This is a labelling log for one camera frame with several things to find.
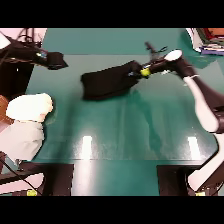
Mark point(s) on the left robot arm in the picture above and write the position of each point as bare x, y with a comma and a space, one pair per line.
28, 110

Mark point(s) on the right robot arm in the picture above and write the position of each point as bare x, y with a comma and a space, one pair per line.
203, 106

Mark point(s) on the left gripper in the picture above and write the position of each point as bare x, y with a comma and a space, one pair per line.
56, 60

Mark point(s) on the dark grey shirt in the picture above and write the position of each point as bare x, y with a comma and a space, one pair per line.
106, 81

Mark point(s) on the heap of clothes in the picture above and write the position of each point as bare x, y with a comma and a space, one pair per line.
208, 40

